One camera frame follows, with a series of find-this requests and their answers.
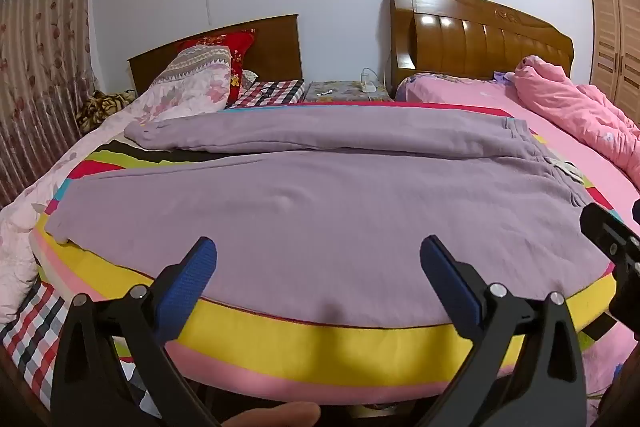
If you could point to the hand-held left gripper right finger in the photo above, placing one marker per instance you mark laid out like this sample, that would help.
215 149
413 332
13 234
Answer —
445 272

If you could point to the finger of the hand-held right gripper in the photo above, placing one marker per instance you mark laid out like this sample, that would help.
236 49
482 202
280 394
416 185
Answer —
607 234

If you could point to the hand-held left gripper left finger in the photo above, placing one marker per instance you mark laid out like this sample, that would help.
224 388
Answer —
200 267

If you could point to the purple pants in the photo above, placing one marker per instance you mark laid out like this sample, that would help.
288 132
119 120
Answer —
320 207

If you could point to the person's left hand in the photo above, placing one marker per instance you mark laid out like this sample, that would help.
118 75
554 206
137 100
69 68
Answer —
280 416

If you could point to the multicolour striped blanket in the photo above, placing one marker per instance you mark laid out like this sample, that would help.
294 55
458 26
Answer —
280 347

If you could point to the pink quilt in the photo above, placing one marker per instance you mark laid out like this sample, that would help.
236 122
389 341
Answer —
575 112

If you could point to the pink bed sheet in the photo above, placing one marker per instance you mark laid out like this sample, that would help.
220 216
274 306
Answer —
500 102

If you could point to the brown patterned blanket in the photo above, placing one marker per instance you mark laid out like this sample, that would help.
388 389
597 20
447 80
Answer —
102 109

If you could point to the pale floral quilt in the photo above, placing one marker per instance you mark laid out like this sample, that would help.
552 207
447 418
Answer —
190 82

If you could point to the small purple cloth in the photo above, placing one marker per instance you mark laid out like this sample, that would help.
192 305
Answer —
502 77

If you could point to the plaid bed sheet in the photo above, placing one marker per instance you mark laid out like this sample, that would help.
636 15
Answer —
272 92

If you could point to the light wooden wardrobe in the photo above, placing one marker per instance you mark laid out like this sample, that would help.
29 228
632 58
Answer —
617 42

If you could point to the white power strip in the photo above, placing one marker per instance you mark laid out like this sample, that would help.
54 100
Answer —
369 84

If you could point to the nightstand with floral cover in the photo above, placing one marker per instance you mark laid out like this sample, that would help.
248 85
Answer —
345 92

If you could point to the red pillow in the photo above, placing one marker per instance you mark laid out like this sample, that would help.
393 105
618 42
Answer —
235 57

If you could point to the small dark wooden headboard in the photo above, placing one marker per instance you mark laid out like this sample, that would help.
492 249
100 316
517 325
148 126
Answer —
270 47

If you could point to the large glossy wooden headboard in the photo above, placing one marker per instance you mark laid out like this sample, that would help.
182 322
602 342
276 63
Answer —
480 42

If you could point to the floral striped curtain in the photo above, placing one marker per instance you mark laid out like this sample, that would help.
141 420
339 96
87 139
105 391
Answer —
40 57

